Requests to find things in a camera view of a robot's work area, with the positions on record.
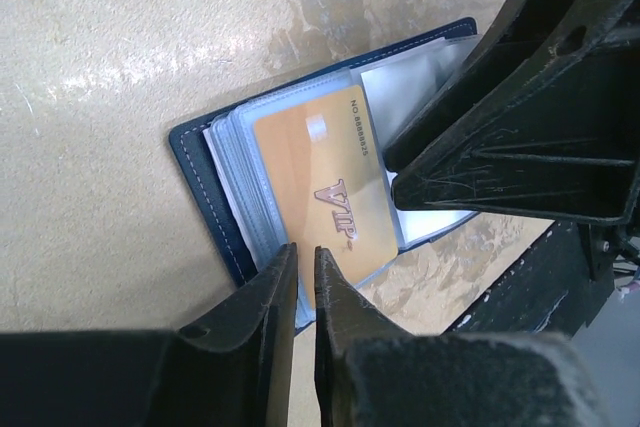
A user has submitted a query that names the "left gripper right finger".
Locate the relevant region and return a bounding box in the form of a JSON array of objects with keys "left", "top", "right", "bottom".
[{"left": 314, "top": 247, "right": 611, "bottom": 426}]

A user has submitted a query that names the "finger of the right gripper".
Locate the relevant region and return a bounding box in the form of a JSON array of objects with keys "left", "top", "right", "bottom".
[
  {"left": 392, "top": 39, "right": 639, "bottom": 225},
  {"left": 384, "top": 0, "right": 639, "bottom": 172}
]

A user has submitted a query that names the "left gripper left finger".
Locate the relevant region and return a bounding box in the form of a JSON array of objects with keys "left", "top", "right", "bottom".
[{"left": 1, "top": 244, "right": 298, "bottom": 426}]

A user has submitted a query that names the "navy blue card holder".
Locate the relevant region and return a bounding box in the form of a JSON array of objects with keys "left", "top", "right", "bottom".
[{"left": 168, "top": 17, "right": 477, "bottom": 330}]

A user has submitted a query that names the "gold VIP card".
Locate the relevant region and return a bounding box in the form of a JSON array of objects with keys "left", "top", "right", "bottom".
[{"left": 254, "top": 85, "right": 398, "bottom": 298}]

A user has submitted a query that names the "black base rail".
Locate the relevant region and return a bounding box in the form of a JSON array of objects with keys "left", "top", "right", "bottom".
[{"left": 448, "top": 222, "right": 614, "bottom": 336}]

